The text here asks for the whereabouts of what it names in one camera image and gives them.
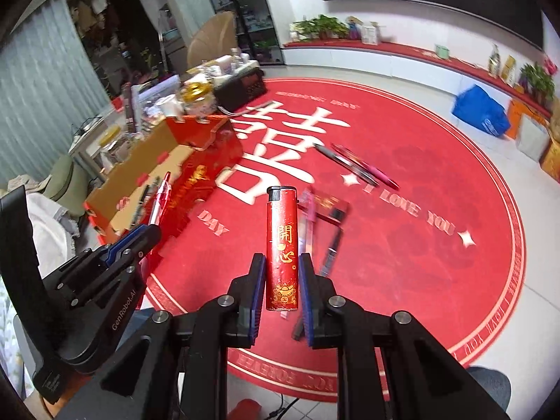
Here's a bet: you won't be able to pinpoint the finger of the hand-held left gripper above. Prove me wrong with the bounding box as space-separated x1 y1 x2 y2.
114 245 152 277
106 225 162 264

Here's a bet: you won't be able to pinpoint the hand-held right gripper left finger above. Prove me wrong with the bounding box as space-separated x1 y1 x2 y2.
57 254 267 420

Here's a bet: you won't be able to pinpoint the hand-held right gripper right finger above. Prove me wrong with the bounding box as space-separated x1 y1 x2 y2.
299 253 510 420

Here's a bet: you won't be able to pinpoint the thick black marker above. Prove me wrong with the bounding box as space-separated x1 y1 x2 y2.
131 184 150 225

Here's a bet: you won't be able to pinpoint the red gel pen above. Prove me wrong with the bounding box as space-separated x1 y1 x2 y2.
146 172 172 228

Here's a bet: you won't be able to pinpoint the slim red lighter gold print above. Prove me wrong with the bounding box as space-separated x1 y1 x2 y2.
266 186 300 312

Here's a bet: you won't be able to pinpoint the thin black marker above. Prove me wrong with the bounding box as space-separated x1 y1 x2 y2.
291 226 343 342

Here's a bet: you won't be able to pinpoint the pink and red pen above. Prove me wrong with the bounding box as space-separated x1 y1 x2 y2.
300 187 316 257

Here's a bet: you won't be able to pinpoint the wide red lighter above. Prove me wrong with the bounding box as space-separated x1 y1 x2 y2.
313 192 350 223

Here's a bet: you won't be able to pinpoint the red cardboard box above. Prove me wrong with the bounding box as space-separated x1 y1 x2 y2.
83 114 245 246

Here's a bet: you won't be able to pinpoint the pink clear pen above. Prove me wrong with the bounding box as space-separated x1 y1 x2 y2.
331 142 401 191

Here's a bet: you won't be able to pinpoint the dark grey pen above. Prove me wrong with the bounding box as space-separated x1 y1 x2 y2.
311 142 381 187

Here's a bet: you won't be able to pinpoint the white cloth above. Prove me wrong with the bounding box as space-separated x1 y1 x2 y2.
24 192 77 267

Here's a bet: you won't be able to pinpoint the green stool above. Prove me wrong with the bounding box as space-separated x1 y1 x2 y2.
43 155 90 219

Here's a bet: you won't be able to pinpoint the round red printed mat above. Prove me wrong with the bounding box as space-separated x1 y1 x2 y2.
142 76 528 403

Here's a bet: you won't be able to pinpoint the small red object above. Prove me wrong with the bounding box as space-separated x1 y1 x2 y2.
228 398 262 420

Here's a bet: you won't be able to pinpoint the gold ornament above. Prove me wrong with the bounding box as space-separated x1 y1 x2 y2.
181 82 216 102

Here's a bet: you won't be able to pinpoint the grey curtain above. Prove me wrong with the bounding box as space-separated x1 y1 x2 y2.
0 0 112 187

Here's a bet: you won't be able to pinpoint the black basket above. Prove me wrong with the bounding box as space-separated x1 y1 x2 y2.
211 69 268 113

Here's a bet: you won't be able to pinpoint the beige chair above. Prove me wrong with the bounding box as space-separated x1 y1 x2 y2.
187 11 238 71

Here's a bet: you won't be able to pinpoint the white low cabinet red top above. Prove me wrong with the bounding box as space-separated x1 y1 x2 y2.
281 39 554 123

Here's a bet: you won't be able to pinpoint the blue plastic bag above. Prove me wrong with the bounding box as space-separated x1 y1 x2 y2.
452 84 512 139

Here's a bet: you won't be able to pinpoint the glass display cabinet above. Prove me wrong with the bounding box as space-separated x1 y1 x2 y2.
197 0 283 66

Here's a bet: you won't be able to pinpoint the potted green plants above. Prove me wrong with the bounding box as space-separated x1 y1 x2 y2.
289 14 349 41

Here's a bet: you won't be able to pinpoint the white paper bag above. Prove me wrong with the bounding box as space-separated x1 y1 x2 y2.
515 119 551 162

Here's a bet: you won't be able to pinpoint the yellow gift box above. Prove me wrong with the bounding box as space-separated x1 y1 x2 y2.
539 140 560 183

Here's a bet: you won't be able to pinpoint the silver snack bag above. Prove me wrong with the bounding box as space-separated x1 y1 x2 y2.
487 45 502 78

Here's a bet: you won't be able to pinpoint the yellow snack bag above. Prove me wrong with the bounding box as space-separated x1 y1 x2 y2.
500 55 518 87

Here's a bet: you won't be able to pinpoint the potted plant with flowers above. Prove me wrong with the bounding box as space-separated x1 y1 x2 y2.
518 55 558 103

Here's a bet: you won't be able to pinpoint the black cable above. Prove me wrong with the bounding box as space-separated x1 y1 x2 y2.
266 396 300 420

